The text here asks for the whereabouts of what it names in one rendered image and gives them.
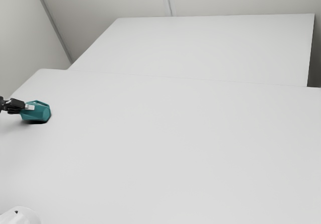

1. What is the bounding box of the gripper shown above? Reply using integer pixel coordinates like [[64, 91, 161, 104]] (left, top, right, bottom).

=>
[[0, 95, 36, 115]]

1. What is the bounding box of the teal faceted mug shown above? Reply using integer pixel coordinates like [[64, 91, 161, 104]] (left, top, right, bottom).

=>
[[19, 99, 52, 125]]

